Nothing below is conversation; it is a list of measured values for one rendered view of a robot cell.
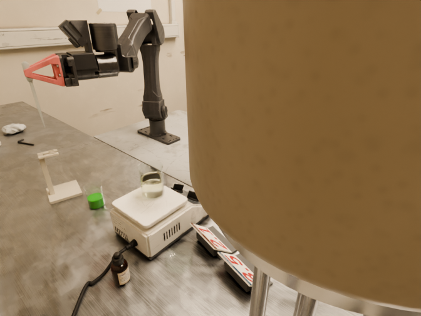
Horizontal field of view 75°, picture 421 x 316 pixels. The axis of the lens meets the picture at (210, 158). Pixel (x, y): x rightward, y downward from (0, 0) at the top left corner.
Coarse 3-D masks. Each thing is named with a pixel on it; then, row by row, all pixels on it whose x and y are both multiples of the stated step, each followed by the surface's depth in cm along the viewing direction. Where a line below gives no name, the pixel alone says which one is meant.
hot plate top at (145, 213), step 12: (132, 192) 62; (168, 192) 62; (120, 204) 58; (132, 204) 58; (144, 204) 58; (156, 204) 58; (168, 204) 58; (180, 204) 58; (132, 216) 54; (144, 216) 54; (156, 216) 54; (144, 228) 53
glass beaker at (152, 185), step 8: (144, 168) 60; (152, 168) 61; (160, 168) 57; (144, 176) 56; (152, 176) 56; (160, 176) 58; (144, 184) 57; (152, 184) 57; (160, 184) 59; (144, 192) 59; (152, 192) 58; (160, 192) 59
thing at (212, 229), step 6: (210, 228) 64; (198, 234) 60; (216, 234) 62; (204, 240) 58; (222, 240) 60; (204, 246) 59; (210, 246) 56; (228, 246) 59; (210, 252) 57; (216, 252) 56; (222, 252) 57; (228, 252) 56
